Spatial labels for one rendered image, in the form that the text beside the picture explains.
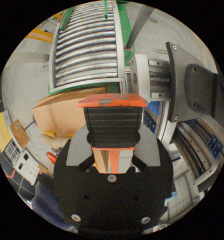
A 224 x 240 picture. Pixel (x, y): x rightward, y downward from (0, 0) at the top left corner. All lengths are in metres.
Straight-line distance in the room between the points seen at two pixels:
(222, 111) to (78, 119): 0.42
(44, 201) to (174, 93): 0.53
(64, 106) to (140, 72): 0.27
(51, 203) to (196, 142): 0.58
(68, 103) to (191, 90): 0.37
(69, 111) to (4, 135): 7.34
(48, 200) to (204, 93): 0.52
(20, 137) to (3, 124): 5.49
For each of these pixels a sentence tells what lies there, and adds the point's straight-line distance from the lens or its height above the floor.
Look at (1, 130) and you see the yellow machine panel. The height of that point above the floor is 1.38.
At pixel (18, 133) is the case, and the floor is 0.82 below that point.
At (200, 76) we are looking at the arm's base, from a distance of 0.22.
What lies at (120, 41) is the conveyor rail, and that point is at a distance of 0.69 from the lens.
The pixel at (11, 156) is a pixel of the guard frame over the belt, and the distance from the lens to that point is 7.71.
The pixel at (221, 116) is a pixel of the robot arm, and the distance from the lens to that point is 0.21.
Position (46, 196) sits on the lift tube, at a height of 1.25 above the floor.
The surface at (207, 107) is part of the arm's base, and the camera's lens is 0.22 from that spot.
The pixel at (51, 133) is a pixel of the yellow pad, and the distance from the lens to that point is 0.44.
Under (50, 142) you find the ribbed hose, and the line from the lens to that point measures 0.36.
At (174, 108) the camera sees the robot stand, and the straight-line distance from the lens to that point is 0.22.
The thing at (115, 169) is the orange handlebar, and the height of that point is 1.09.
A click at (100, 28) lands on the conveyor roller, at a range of 0.87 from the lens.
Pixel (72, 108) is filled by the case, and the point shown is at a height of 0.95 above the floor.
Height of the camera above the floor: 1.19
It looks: 62 degrees down
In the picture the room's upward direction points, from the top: 176 degrees counter-clockwise
